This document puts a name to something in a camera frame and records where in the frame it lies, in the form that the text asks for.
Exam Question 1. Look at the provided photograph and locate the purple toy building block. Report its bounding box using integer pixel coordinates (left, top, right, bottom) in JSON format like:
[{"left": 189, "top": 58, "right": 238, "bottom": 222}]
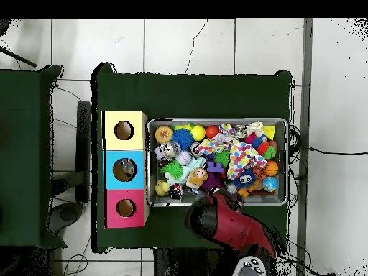
[{"left": 206, "top": 161, "right": 225, "bottom": 176}]

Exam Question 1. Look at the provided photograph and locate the grey stand base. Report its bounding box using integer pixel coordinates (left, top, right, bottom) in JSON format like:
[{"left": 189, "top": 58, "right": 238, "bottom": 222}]
[{"left": 48, "top": 201, "right": 86, "bottom": 236}]

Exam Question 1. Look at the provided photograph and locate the polka dot cloth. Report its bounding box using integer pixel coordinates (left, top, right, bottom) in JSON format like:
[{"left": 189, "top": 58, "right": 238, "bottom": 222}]
[{"left": 198, "top": 134, "right": 268, "bottom": 180}]

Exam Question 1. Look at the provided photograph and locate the small red ball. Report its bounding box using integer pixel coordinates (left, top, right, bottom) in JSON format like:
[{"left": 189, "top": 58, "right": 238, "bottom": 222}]
[{"left": 206, "top": 124, "right": 220, "bottom": 139}]

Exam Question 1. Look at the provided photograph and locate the dark green table cloth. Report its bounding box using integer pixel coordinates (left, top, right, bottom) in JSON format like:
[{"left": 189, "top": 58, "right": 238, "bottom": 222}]
[
  {"left": 0, "top": 63, "right": 65, "bottom": 249},
  {"left": 91, "top": 62, "right": 293, "bottom": 254}
]

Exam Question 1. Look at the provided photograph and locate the yellow rubber duck toy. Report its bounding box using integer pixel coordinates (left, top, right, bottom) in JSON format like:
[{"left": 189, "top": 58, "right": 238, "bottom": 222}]
[{"left": 155, "top": 180, "right": 172, "bottom": 197}]

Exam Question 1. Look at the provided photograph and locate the plain yellow ball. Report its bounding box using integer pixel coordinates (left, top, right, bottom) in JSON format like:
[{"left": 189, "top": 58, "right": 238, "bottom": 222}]
[{"left": 190, "top": 125, "right": 206, "bottom": 142}]

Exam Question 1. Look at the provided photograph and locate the black cable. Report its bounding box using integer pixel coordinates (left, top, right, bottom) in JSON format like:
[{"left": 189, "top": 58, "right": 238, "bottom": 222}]
[{"left": 307, "top": 146, "right": 368, "bottom": 156}]

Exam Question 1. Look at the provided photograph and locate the tan plush animal toy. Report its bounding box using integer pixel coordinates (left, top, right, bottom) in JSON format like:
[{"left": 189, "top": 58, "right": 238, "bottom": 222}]
[{"left": 187, "top": 168, "right": 208, "bottom": 189}]

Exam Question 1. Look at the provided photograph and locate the shallow clear mesh bin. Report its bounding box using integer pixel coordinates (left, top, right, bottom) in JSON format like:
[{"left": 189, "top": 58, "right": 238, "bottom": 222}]
[{"left": 146, "top": 117, "right": 289, "bottom": 207}]

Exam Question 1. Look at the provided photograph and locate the blue spiky rubber ball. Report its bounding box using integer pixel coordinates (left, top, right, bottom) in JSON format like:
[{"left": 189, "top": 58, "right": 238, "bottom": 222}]
[{"left": 171, "top": 127, "right": 196, "bottom": 150}]

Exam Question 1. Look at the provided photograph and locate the wooden box with three holes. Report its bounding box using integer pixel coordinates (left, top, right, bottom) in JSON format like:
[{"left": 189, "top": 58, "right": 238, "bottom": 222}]
[{"left": 102, "top": 110, "right": 150, "bottom": 229}]

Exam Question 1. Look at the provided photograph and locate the black panel stand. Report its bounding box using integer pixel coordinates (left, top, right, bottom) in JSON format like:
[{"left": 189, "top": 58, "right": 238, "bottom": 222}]
[{"left": 76, "top": 100, "right": 92, "bottom": 203}]

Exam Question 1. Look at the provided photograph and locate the green spiky rubber ball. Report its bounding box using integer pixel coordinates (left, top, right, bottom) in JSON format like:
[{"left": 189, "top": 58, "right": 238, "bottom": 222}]
[{"left": 161, "top": 160, "right": 185, "bottom": 181}]

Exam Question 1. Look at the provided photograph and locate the crushed silver drink can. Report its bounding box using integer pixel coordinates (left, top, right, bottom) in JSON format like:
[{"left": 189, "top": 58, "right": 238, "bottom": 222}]
[{"left": 160, "top": 140, "right": 182, "bottom": 159}]

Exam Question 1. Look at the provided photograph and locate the orange ball with cream dots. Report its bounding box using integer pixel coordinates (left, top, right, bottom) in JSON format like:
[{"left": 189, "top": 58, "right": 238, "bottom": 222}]
[{"left": 155, "top": 125, "right": 173, "bottom": 144}]

